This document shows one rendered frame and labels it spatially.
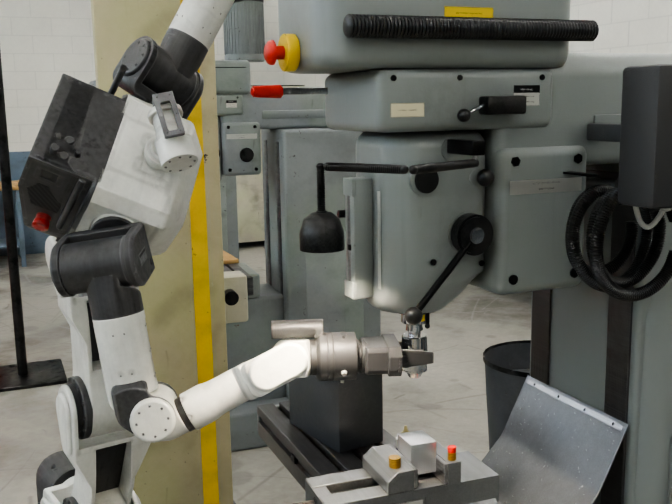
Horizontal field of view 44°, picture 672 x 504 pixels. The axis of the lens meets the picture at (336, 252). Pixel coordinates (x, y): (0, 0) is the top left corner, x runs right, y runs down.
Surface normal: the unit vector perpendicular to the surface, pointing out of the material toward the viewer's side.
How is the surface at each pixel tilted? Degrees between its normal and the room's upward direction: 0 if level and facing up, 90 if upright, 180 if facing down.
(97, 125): 58
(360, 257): 90
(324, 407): 90
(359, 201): 90
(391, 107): 90
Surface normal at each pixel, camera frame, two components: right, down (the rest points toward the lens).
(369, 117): -0.92, 0.08
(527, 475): -0.67, -0.64
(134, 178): 0.48, -0.41
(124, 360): 0.15, 0.09
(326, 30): -0.47, 0.16
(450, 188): 0.38, 0.15
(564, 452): -0.83, -0.38
